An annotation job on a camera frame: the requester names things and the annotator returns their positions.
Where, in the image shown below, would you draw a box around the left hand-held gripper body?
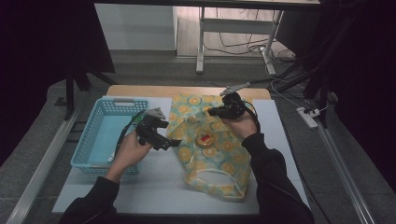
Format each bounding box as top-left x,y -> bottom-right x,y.
135,107 -> 169,147

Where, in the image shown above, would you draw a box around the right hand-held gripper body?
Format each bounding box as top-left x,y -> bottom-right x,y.
219,82 -> 251,119

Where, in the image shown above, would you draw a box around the round yellow tin red label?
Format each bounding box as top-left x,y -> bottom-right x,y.
194,132 -> 216,148

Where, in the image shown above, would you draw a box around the fruit print cloth bag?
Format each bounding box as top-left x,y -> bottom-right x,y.
166,92 -> 254,200

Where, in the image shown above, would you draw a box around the person's right hand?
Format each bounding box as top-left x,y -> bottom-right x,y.
222,110 -> 259,140

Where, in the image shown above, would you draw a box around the person's left hand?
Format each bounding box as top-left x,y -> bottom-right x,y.
114,130 -> 153,172

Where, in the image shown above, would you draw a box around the white table board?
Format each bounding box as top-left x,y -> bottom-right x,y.
51,96 -> 311,216

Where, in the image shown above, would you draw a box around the blue plastic basket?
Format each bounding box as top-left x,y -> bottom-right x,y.
70,96 -> 150,175

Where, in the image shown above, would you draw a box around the white power strip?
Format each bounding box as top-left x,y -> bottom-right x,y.
296,106 -> 319,130

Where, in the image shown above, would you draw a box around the black tripod stand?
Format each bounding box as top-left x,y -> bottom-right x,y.
64,66 -> 118,122

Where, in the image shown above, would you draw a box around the black metal stand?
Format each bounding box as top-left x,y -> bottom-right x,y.
274,55 -> 331,129

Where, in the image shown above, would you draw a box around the black curtain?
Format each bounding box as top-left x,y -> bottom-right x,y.
311,0 -> 396,190
0,0 -> 116,157

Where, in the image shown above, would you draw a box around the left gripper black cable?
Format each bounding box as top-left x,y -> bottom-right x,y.
106,109 -> 148,164

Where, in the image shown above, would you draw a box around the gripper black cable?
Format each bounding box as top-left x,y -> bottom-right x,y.
244,99 -> 262,133
106,109 -> 148,164

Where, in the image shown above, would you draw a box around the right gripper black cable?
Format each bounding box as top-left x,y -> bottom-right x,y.
244,99 -> 262,133

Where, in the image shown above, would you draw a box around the white floor cable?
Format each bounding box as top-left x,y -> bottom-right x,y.
264,63 -> 331,115

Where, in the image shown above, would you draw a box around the black floor cables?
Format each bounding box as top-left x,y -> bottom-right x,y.
204,7 -> 297,63

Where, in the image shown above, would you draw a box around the white desk frame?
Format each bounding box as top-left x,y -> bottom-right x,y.
195,6 -> 285,76

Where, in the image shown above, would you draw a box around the aluminium rail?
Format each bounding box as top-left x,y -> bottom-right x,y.
316,122 -> 376,224
6,90 -> 92,224

